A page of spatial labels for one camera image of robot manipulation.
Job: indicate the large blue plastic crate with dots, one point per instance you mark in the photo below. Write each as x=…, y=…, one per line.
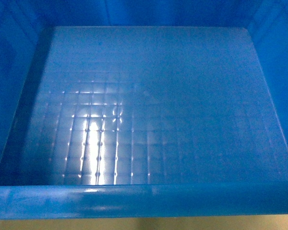
x=143, y=108

